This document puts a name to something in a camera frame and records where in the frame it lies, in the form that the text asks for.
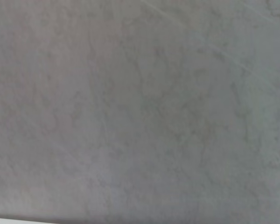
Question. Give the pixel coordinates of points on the white table edge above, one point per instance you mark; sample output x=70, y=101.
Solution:
x=18, y=221

